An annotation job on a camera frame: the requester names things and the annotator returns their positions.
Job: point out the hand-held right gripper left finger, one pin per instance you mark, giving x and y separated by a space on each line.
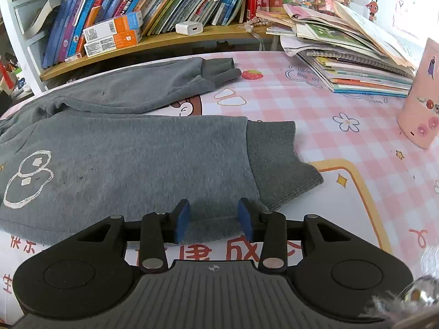
182 221

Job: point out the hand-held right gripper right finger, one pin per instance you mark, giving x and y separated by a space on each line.
245 219

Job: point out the grey pants with white print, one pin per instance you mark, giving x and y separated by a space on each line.
137 150

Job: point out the pink checked tablecloth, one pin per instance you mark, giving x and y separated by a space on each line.
319 106

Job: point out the silver fluffy toy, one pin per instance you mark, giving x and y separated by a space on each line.
420 291

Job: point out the pile of books and notebooks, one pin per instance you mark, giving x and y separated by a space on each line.
353 61

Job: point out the orange and white box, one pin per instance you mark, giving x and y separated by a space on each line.
113 43
113 25

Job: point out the white charger adapter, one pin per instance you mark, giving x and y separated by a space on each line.
189 27

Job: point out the small white and red box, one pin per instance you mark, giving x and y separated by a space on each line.
73 58

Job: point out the pink cup with stickers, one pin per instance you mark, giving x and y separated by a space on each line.
423 106

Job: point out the row of colourful children's books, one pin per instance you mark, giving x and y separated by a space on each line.
151 0

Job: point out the wooden bookshelf with white frame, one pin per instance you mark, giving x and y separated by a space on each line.
164 39

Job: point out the reindeer wall sticker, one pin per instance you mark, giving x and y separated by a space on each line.
372 6

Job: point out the wall poster with letters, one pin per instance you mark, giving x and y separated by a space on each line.
416 3

